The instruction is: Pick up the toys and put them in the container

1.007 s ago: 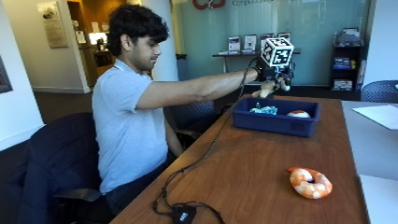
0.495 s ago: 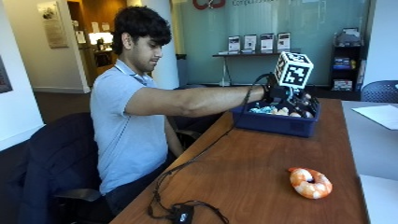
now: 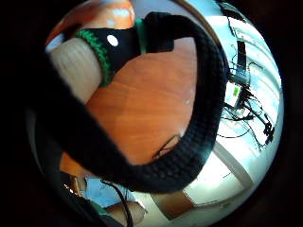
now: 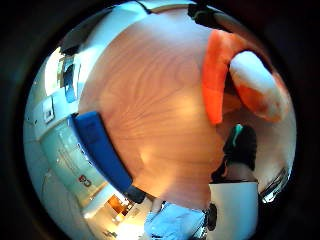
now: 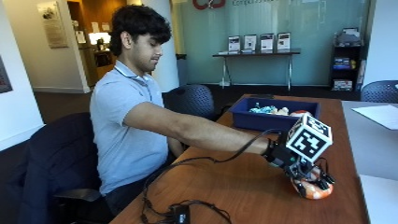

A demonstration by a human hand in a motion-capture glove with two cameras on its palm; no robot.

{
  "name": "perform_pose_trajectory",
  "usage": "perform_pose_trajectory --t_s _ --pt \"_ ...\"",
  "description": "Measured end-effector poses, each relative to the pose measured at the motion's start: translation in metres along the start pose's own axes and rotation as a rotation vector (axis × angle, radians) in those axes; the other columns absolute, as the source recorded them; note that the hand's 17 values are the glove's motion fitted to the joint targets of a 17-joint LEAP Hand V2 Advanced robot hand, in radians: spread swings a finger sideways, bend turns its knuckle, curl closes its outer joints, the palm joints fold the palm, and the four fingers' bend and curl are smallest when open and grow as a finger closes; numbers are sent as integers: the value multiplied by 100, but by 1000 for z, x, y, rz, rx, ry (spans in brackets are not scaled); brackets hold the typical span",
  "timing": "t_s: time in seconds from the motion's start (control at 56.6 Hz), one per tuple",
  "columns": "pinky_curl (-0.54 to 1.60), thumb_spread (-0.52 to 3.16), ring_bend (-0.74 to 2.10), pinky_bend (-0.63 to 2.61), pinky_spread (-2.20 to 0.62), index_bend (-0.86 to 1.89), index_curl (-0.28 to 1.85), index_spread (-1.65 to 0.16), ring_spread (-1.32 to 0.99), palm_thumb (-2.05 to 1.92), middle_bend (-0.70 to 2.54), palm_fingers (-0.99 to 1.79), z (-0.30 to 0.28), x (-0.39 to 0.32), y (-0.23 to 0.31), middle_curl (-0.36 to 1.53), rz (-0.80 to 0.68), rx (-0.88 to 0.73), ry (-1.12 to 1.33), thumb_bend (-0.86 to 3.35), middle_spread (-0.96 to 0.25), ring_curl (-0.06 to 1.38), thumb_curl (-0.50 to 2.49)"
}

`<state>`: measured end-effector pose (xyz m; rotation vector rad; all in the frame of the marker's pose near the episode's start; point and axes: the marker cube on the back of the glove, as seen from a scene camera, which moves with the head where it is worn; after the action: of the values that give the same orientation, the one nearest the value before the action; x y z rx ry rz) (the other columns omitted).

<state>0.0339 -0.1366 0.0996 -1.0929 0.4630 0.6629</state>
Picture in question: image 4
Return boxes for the dark wall monitor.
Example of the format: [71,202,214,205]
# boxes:
[62,63,78,104]

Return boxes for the blue chair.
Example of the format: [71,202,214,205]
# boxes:
[70,111,147,204]

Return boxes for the glass door with red sign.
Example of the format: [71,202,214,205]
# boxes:
[40,119,108,208]

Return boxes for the the person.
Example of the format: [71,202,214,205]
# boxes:
[143,197,208,240]

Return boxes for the metal chair frame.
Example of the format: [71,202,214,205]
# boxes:
[259,166,292,204]

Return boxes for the white wall panel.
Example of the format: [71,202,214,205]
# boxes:
[42,97,56,125]

